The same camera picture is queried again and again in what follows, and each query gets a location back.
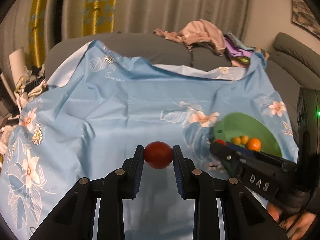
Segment white lamp shade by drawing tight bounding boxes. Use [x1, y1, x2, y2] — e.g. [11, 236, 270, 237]
[9, 47, 27, 85]

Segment small yellow kumquat right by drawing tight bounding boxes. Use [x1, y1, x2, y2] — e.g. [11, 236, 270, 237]
[240, 135, 249, 145]

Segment green plastic bowl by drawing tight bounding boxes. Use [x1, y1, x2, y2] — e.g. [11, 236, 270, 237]
[210, 112, 283, 157]

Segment purple folded clothes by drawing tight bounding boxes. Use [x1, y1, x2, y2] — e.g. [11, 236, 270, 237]
[223, 31, 270, 68]

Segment red cherry tomato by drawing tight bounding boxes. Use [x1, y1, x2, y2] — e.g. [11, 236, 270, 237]
[144, 141, 173, 169]
[213, 139, 227, 146]

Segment light blue floral cloth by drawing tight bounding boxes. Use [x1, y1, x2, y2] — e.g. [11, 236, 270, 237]
[1, 40, 298, 239]

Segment grey pleated curtain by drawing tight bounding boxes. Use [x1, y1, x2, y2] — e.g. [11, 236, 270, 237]
[1, 0, 252, 85]

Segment yellow patterned curtain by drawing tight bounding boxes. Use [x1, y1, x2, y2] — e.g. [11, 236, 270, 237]
[28, 0, 117, 67]

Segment person right hand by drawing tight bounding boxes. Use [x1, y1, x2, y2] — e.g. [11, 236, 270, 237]
[266, 202, 319, 239]

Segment framed wall picture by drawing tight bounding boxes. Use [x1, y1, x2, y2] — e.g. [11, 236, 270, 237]
[291, 0, 320, 40]

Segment small yellow kumquat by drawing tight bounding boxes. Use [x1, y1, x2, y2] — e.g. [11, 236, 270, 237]
[240, 135, 249, 145]
[232, 137, 242, 145]

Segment small yellow kumquat left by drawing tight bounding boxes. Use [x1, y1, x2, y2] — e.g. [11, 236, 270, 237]
[232, 137, 242, 145]

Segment pink crumpled garment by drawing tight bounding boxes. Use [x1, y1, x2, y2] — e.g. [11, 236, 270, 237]
[153, 20, 226, 56]

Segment orange tangerine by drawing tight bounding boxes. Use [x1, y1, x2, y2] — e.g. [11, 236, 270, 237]
[246, 138, 261, 152]

